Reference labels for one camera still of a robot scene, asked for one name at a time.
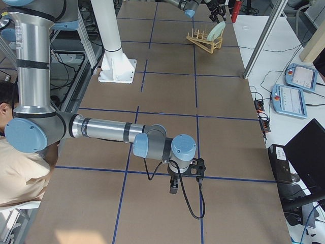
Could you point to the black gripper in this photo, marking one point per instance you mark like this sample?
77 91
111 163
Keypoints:
173 176
216 10

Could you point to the pale green plate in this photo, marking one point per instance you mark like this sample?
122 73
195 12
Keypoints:
216 31

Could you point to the red fire extinguisher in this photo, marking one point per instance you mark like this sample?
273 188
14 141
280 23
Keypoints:
236 10

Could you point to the wooden dish rack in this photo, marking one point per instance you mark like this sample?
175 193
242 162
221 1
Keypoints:
202 40

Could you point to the far orange black hub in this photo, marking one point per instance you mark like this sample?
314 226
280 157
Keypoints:
259 105

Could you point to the orange black hub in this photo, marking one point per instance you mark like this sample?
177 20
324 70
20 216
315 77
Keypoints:
259 105
264 124

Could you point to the beige wooden board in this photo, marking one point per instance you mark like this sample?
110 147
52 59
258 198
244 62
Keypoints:
314 46

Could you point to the far blue teach pendant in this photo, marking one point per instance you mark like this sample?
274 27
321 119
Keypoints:
301 76

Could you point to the blue teach pendant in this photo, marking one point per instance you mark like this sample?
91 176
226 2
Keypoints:
301 76
289 101

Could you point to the near orange black hub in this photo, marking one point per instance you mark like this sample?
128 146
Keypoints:
264 124

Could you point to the black computer box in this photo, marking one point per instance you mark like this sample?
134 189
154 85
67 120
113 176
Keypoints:
285 179

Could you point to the near blue teach pendant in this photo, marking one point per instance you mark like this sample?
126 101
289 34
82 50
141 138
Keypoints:
289 101

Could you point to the black laptop computer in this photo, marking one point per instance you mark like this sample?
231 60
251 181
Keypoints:
305 152

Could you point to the person in beige shirt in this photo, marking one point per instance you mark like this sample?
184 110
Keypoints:
24 176

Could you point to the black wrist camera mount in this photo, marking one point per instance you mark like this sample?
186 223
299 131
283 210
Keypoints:
196 168

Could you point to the aluminium frame post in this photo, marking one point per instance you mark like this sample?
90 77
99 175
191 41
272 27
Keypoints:
275 14

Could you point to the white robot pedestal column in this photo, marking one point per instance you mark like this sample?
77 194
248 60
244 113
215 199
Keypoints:
115 67

